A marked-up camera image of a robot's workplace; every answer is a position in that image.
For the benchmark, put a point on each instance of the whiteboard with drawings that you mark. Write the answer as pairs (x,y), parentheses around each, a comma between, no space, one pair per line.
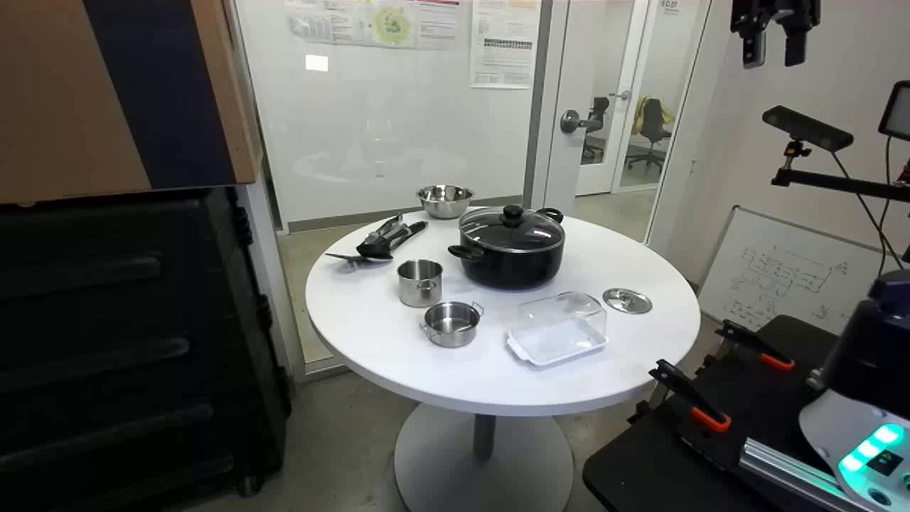
(792,272)

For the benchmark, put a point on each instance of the clear plastic container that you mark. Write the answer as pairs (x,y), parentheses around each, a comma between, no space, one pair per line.
(559,338)

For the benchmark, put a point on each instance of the black storage cabinet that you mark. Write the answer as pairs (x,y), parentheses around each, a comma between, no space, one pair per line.
(124,342)

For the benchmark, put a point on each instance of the large black cooking pot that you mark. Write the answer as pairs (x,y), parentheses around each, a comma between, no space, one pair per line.
(513,265)

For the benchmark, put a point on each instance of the white table pedestal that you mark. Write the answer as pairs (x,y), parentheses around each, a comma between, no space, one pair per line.
(483,466)

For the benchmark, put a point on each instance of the aluminium rail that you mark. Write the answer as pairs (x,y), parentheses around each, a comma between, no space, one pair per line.
(782,471)

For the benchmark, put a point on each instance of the silver mixing bowl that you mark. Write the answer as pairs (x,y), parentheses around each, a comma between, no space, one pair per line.
(445,201)

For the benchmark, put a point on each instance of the narrow white paper poster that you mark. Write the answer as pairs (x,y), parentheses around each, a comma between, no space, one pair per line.
(503,43)

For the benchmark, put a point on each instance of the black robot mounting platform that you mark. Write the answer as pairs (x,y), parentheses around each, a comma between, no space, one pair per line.
(662,466)

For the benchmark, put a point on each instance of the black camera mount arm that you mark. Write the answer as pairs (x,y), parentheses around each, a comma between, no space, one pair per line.
(835,181)

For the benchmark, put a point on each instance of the flat silver lid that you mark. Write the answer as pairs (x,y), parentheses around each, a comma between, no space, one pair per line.
(626,299)

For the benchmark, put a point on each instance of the black bar camera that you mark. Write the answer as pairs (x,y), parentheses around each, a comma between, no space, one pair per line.
(808,130)

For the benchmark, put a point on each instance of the glass lid with black knob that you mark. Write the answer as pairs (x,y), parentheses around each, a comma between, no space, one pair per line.
(513,228)

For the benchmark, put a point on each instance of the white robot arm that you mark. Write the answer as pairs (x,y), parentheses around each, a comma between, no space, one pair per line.
(856,430)

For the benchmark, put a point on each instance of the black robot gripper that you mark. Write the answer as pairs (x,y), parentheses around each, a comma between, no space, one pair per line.
(775,8)

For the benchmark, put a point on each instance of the silver headed kitchen utensil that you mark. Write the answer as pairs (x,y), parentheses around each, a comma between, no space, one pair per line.
(347,257)

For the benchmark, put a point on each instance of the black kitchen utensil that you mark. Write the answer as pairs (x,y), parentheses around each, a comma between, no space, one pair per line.
(384,239)

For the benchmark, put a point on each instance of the tall silver cup pot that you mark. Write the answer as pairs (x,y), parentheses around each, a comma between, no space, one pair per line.
(418,284)

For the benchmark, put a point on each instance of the black screen device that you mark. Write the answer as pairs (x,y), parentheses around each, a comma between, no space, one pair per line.
(896,111)

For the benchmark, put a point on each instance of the brown cardboard panel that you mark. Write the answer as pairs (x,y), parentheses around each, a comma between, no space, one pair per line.
(57,94)

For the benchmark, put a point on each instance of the wide poster with green circle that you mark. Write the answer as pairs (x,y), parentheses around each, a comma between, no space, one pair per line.
(378,25)

